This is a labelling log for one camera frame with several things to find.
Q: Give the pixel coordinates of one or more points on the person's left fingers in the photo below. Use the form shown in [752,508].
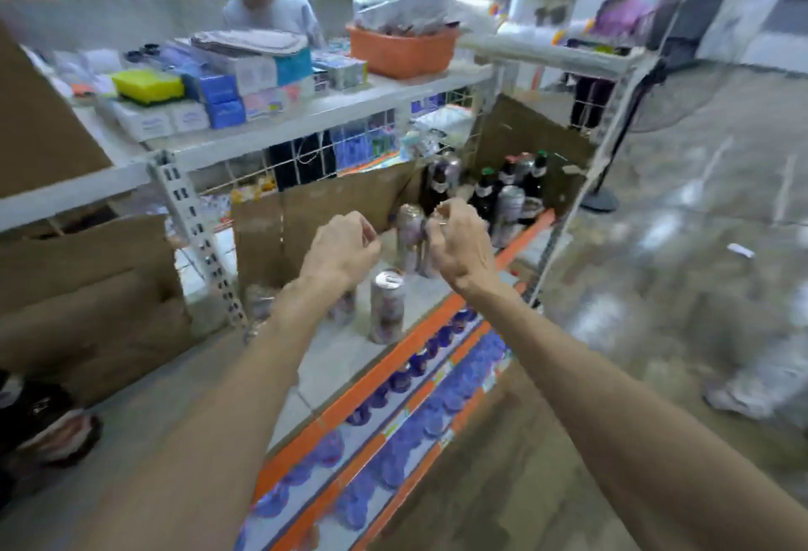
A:
[366,235]

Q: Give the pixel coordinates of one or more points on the white shoe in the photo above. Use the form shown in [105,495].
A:
[754,390]

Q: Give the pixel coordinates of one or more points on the white flat boxes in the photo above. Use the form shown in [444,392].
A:
[158,120]

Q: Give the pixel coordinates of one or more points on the teal box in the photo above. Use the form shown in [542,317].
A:
[294,67]

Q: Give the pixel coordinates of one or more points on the dark glass bottle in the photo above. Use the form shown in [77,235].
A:
[485,196]
[508,173]
[537,178]
[435,188]

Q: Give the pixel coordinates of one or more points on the grey flat cloth stack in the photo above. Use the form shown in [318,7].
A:
[249,41]

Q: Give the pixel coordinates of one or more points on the person's right fingers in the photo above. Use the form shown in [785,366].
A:
[442,216]

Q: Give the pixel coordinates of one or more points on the orange plastic basin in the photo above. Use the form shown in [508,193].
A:
[403,53]

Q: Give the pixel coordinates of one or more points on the crumpled brown cardboard piece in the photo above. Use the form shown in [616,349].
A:
[88,298]

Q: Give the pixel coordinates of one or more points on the small blue box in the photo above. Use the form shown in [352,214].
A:
[226,114]

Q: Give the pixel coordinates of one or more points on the person's left hand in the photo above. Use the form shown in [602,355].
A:
[338,254]

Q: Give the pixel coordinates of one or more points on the white metal shelf rack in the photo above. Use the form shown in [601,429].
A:
[353,109]

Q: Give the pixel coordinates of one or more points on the blue packets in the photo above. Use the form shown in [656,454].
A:
[363,143]

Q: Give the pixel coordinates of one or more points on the pink box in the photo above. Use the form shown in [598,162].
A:
[270,102]

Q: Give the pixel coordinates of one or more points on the yellow sponge pack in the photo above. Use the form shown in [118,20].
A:
[148,85]

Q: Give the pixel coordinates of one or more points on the person's right forearm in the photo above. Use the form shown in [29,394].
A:
[606,430]

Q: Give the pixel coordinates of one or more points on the brown cardboard divider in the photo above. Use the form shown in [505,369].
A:
[328,216]

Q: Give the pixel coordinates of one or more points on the large brown cardboard sheet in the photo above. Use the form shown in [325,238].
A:
[44,128]

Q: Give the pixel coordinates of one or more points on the black standing fan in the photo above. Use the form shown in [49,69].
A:
[637,109]

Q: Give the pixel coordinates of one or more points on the clear plastic packet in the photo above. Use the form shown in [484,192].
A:
[445,125]

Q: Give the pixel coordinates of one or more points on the white carton box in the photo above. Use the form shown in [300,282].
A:
[246,74]

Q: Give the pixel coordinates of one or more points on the rows of purple capped bottles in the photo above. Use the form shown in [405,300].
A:
[404,443]

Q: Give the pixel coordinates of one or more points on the person's right hand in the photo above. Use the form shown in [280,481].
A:
[464,251]

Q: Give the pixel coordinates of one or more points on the black bag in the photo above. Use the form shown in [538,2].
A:
[44,430]

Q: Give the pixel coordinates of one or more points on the brown cardboard back panel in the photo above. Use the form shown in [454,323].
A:
[530,134]

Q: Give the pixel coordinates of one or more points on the person's left forearm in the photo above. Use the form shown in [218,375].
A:
[221,418]

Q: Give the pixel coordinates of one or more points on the printed small packs box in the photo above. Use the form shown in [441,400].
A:
[341,70]

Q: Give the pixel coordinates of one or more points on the white paper scrap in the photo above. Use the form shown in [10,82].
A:
[740,250]

